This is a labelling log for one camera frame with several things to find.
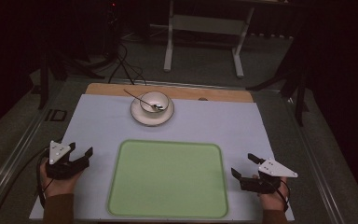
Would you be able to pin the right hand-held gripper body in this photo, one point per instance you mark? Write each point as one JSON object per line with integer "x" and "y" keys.
{"x": 262, "y": 184}

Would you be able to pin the black stand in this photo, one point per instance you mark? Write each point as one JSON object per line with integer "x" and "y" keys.
{"x": 44, "y": 81}
{"x": 300, "y": 93}

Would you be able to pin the green tray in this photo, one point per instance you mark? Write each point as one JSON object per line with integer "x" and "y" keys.
{"x": 167, "y": 180}

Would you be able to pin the pale lavender table mat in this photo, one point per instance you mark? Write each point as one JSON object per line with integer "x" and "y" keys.
{"x": 90, "y": 124}

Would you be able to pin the person's left hand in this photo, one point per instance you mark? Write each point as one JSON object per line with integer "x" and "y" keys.
{"x": 57, "y": 186}

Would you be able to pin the metal spoon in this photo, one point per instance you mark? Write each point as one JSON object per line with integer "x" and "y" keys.
{"x": 138, "y": 98}

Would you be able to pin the white bowl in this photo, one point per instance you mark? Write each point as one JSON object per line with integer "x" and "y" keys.
{"x": 163, "y": 99}

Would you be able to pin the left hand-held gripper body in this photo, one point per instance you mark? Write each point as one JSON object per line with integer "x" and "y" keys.
{"x": 62, "y": 169}

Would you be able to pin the black rectangular bracket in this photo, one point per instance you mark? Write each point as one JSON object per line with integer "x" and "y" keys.
{"x": 56, "y": 115}

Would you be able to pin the white metal table frame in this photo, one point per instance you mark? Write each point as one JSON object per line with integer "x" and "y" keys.
{"x": 208, "y": 25}

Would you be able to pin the dark device with red light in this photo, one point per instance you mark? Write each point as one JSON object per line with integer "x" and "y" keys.
{"x": 113, "y": 28}

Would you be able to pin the person's right hand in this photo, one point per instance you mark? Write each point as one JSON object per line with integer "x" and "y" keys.
{"x": 275, "y": 201}

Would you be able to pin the aluminium frame rail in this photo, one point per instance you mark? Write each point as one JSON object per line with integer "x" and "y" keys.
{"x": 317, "y": 174}
{"x": 18, "y": 152}

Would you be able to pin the white saucer dark rim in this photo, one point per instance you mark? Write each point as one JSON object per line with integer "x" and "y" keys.
{"x": 143, "y": 118}

